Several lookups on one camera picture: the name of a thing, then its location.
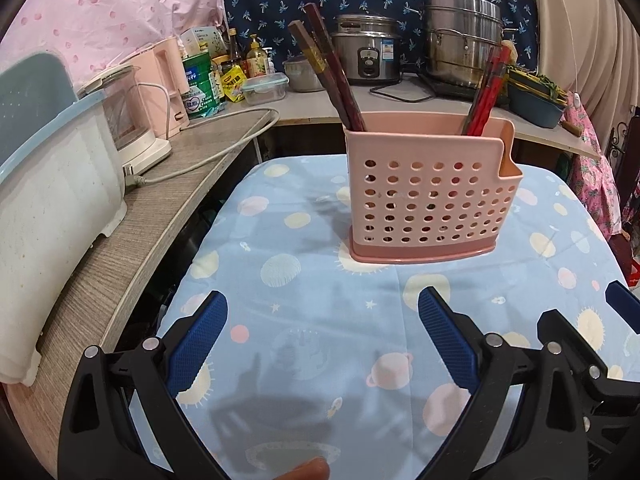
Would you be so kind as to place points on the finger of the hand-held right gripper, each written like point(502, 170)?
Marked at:
point(625, 305)
point(607, 365)

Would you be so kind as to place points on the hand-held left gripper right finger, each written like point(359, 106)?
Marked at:
point(447, 342)

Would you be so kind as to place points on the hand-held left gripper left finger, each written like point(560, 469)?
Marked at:
point(197, 345)

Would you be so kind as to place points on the pink perforated utensil basket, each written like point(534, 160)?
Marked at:
point(430, 195)

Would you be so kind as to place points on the brown chopstick gold band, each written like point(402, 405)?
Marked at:
point(312, 52)

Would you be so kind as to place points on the dark red chopstick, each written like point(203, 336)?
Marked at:
point(330, 50)

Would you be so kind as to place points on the person's left hand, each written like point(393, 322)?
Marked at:
point(305, 471)

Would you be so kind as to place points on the blue planet print tablecloth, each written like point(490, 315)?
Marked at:
point(310, 280)

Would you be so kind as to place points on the pink floral cloth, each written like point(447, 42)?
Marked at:
point(597, 170)

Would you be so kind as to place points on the wood grain counter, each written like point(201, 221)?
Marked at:
point(165, 200)

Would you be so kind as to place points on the white dish rack blue lid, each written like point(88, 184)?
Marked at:
point(50, 220)

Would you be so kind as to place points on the white countertop appliance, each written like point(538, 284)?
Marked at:
point(140, 150)

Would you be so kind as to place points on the blue basin with vegetables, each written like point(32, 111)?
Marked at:
point(535, 105)

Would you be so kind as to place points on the yellow snack packet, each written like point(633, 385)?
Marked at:
point(233, 86)

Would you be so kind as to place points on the pink electric kettle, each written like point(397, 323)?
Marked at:
point(160, 85)

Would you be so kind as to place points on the clear food container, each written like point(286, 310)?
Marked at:
point(265, 90)

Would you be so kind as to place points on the green tin can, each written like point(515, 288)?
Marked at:
point(200, 75)

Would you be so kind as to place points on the small steel pot with lid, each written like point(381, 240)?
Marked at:
point(300, 77)

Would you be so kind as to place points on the beige curtain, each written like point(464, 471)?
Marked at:
point(590, 20)

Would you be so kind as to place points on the yellow liquid bottle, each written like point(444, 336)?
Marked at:
point(256, 60)

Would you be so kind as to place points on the steel rice cooker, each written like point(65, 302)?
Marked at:
point(367, 55)

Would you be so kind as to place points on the dark sauce bottle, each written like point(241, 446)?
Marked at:
point(233, 47)

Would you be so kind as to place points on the large steel steamer pot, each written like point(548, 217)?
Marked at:
point(460, 35)

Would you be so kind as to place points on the pink dotted cloth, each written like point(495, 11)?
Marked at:
point(100, 5)

